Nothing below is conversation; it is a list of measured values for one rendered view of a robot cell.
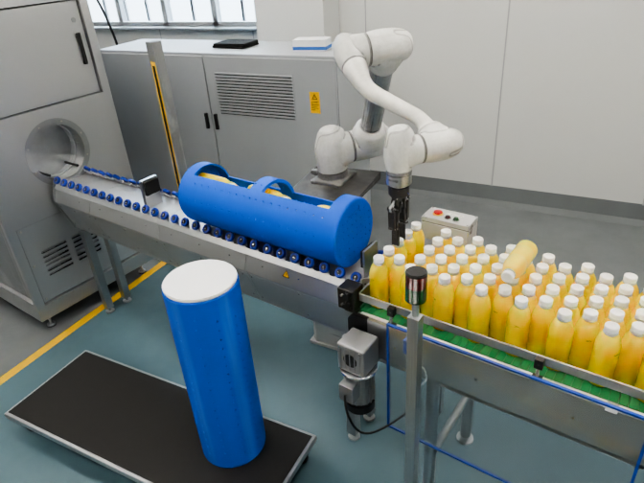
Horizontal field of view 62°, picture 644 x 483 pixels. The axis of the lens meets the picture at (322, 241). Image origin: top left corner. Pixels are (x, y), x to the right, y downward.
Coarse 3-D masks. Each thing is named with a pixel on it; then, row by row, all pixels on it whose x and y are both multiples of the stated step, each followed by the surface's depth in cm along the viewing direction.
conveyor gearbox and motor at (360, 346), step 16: (352, 336) 191; (368, 336) 190; (352, 352) 186; (368, 352) 186; (352, 368) 190; (368, 368) 190; (352, 384) 192; (368, 384) 195; (352, 400) 192; (368, 400) 199; (368, 432) 202
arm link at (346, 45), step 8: (336, 40) 212; (344, 40) 209; (352, 40) 209; (360, 40) 208; (368, 40) 208; (336, 48) 210; (344, 48) 207; (352, 48) 206; (360, 48) 207; (368, 48) 208; (336, 56) 210; (344, 56) 206; (352, 56) 205; (360, 56) 206; (368, 56) 209; (368, 64) 213
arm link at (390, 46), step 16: (368, 32) 212; (384, 32) 210; (400, 32) 212; (384, 48) 209; (400, 48) 211; (384, 64) 215; (384, 80) 227; (368, 112) 245; (368, 128) 254; (384, 128) 260; (368, 144) 260
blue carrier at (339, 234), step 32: (192, 192) 239; (224, 192) 229; (256, 192) 221; (288, 192) 239; (224, 224) 234; (256, 224) 220; (288, 224) 210; (320, 224) 202; (352, 224) 207; (320, 256) 208; (352, 256) 212
